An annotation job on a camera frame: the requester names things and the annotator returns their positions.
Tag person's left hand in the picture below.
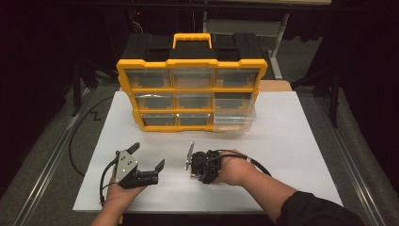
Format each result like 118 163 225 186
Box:
105 177 149 205

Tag person's right hand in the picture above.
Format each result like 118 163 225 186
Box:
215 152 257 186

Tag right hand-held gripper black cable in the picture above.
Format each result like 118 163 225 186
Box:
205 149 273 177

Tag black floor cable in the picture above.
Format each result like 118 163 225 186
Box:
68 95 115 177

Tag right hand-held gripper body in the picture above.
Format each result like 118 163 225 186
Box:
184 140 223 186

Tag yellow black drawer organizer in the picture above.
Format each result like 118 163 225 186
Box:
116 32 268 133

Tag left hand-held gripper black cable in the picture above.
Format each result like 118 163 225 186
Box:
99 156 120 205

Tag black sleeve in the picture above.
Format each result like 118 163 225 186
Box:
276 191 366 226

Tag set of clear drawers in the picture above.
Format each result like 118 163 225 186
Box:
125 68 260 127

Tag hand-held gripper black cable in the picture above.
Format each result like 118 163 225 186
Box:
205 149 273 177
99 156 120 205

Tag light wooden board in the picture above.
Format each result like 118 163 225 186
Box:
258 79 294 92

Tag clear plastic organizer drawer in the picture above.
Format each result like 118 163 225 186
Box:
213 97 257 133

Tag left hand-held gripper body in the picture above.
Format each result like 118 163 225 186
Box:
113 150 159 190

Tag thin white and red wires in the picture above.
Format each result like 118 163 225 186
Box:
128 10 146 34

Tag aluminium floor rail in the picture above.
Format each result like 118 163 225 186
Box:
12 89 95 226
314 95 389 226

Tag black stand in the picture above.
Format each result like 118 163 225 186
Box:
71 57 119 118
291 67 342 129

